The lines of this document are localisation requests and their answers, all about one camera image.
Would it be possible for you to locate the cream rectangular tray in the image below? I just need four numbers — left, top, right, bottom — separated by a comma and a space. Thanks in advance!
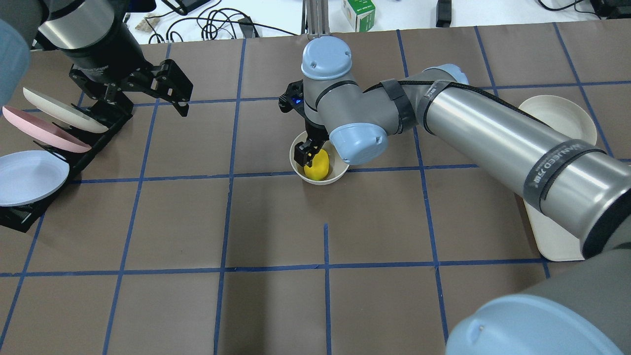
514, 194, 585, 262

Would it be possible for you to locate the light blue plate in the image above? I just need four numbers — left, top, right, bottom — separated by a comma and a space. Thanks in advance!
0, 150, 70, 207

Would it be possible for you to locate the aluminium frame post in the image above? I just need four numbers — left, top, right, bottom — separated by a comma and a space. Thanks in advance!
301, 0, 330, 40

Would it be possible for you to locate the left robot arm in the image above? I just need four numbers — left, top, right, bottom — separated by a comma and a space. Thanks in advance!
1, 0, 193, 117

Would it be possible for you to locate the cream round plate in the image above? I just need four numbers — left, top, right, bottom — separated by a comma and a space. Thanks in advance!
518, 95, 597, 144

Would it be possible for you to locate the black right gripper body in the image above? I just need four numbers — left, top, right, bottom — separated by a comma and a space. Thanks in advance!
278, 81, 328, 159

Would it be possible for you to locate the yellow lemon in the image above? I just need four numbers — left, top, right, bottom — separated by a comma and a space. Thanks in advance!
304, 149, 330, 180

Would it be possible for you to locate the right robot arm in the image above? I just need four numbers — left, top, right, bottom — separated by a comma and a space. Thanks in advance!
278, 35, 631, 355

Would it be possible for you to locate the black power adapter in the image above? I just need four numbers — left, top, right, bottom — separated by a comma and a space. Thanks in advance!
435, 0, 453, 28

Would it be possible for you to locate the cream white bowl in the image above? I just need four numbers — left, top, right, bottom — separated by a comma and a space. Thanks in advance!
289, 130, 350, 185

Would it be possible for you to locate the cream plate in rack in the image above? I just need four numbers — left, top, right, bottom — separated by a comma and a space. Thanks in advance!
22, 87, 108, 134

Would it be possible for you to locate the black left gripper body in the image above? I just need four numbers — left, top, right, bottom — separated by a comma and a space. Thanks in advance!
69, 59, 194, 104

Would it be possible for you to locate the pink plate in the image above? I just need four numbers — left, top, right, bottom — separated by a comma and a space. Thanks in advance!
2, 106, 92, 153

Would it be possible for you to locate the green white box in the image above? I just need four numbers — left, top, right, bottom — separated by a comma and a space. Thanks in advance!
341, 0, 376, 33

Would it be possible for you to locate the black dish rack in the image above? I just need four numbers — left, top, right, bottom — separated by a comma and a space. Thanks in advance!
0, 97, 134, 232

